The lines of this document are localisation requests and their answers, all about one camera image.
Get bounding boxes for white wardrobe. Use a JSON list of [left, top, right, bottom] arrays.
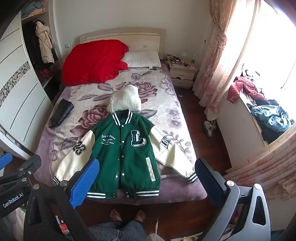
[[0, 0, 63, 160]]

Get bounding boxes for floral plush blanket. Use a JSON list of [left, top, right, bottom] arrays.
[[35, 64, 207, 205]]

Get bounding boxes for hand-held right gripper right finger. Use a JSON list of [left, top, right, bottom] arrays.
[[195, 158, 271, 241]]

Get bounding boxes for person's left foot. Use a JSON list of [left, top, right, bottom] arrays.
[[110, 209, 123, 223]]

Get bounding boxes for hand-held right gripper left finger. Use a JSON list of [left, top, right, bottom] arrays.
[[23, 158, 100, 241]]

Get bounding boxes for teal blue garment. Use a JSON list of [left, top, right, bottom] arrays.
[[250, 100, 296, 143]]

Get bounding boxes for white nightstand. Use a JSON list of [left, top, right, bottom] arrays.
[[168, 61, 198, 88]]

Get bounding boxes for pink floral cloth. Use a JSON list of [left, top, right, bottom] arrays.
[[225, 132, 296, 197]]

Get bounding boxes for person's foot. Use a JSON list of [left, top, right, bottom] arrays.
[[134, 209, 147, 223], [110, 209, 123, 223]]

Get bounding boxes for beige hanging coat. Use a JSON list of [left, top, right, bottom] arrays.
[[35, 21, 55, 64]]

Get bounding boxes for white pillow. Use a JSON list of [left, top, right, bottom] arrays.
[[122, 51, 162, 68]]

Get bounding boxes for beige headboard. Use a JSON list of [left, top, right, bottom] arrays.
[[80, 28, 167, 68]]

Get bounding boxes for red quilt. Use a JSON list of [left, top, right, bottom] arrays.
[[62, 40, 129, 84]]

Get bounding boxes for pink red garment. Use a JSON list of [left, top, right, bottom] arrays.
[[227, 76, 262, 104]]

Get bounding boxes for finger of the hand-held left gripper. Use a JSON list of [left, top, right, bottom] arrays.
[[0, 154, 42, 186], [0, 153, 13, 171]]

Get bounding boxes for person's right foot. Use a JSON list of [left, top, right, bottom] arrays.
[[134, 209, 147, 223]]

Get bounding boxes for white fluffy garment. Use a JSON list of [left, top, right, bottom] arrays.
[[107, 85, 142, 114]]

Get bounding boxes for black hanging clothes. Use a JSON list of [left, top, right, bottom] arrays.
[[23, 21, 43, 70]]

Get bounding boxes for folded clothes on wardrobe shelf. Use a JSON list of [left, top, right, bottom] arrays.
[[21, 1, 49, 15]]

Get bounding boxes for black folded garment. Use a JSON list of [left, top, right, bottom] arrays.
[[50, 98, 75, 128]]

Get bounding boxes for pink floral curtain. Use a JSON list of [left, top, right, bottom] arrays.
[[192, 0, 263, 121]]

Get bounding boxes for red clothes pile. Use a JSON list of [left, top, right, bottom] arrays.
[[38, 67, 55, 80]]

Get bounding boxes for green and cream varsity jacket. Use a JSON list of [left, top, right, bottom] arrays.
[[53, 110, 198, 200]]

